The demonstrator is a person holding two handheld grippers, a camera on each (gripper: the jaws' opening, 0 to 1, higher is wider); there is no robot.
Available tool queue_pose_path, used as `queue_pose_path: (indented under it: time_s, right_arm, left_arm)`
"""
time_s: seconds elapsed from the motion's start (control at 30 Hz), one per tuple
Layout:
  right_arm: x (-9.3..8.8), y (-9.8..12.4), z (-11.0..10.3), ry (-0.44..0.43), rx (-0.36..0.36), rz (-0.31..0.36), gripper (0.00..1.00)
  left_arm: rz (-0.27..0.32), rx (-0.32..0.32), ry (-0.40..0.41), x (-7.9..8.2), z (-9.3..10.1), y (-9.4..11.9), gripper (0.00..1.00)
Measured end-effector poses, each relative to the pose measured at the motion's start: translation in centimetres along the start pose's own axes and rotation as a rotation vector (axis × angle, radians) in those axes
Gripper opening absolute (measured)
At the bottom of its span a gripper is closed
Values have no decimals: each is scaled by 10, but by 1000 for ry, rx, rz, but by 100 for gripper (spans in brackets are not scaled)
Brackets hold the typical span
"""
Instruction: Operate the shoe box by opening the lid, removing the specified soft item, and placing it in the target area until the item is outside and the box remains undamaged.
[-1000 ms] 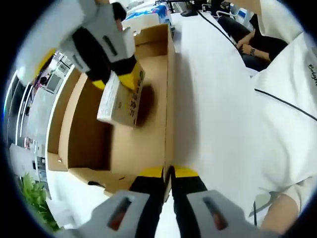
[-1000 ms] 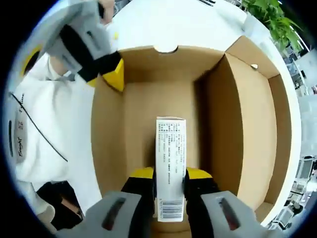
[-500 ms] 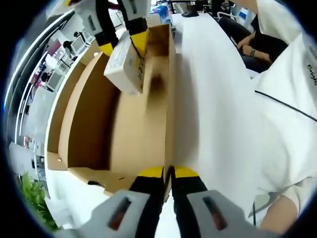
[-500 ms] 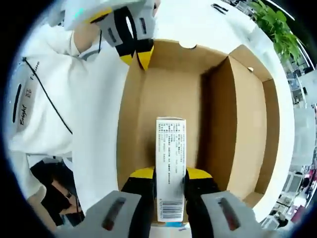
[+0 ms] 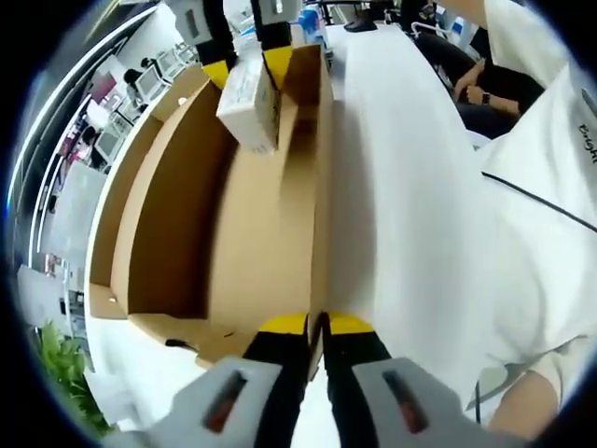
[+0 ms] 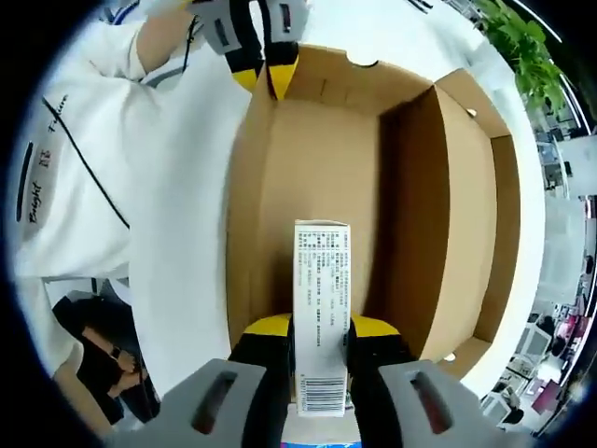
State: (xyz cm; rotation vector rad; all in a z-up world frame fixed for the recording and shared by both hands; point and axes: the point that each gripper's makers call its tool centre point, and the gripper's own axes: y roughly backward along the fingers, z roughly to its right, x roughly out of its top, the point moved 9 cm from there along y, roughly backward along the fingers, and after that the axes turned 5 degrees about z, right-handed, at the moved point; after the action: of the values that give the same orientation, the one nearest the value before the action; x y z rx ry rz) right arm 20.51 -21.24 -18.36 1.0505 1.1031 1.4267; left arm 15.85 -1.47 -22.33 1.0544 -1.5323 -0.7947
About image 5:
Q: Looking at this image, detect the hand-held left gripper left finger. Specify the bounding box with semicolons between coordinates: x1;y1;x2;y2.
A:
100;311;312;448

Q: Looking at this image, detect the green potted plant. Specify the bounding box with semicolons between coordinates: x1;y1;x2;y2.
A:
36;321;113;430

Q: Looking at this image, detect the white medicine carton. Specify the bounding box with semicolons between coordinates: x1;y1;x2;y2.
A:
216;58;285;154

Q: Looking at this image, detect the black device cable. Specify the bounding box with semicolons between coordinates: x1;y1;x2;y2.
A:
480;170;592;231

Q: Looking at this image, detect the person's white shirt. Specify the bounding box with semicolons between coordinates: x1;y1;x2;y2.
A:
465;0;597;412

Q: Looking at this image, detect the brown cardboard shoe box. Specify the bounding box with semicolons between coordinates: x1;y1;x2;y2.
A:
88;44;338;372

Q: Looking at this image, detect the black frame desk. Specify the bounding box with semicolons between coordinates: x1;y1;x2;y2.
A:
321;0;397;27

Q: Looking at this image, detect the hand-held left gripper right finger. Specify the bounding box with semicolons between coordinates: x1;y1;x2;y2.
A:
321;311;529;448

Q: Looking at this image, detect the white swivel armchair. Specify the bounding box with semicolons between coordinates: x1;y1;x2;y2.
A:
410;8;463;48

